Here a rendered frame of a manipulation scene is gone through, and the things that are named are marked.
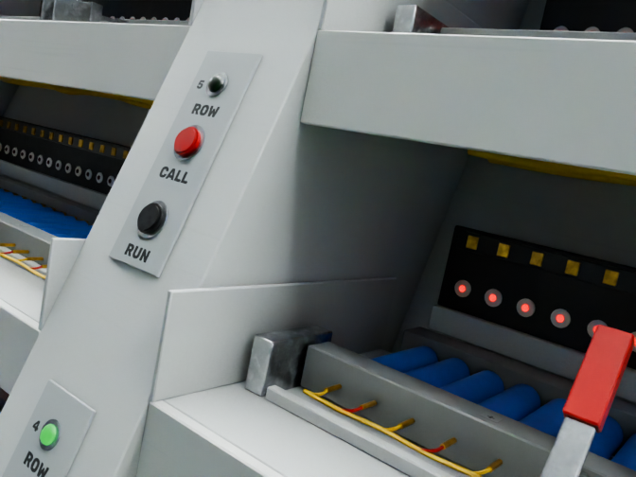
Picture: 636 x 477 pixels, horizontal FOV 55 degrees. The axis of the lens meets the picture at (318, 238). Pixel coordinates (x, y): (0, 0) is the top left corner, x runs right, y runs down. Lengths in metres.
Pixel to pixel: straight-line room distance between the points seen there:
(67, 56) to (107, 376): 0.25
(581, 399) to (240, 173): 0.17
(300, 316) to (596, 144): 0.18
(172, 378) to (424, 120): 0.16
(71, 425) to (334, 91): 0.20
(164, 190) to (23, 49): 0.25
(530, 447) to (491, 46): 0.16
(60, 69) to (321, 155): 0.23
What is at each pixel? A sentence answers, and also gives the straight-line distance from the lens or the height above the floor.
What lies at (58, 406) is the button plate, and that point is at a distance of 0.32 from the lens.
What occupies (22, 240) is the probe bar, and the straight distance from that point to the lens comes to 0.49.
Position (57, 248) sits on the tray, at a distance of 0.34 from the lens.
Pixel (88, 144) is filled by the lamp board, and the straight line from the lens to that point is 0.69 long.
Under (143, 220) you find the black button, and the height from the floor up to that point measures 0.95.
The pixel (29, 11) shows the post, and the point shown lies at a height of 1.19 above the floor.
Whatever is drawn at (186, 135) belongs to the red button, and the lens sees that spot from 0.32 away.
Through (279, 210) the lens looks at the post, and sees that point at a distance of 0.30.
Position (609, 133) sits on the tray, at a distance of 0.24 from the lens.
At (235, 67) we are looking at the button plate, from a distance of 0.33.
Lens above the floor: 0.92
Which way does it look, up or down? 9 degrees up
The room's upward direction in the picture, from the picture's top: 23 degrees clockwise
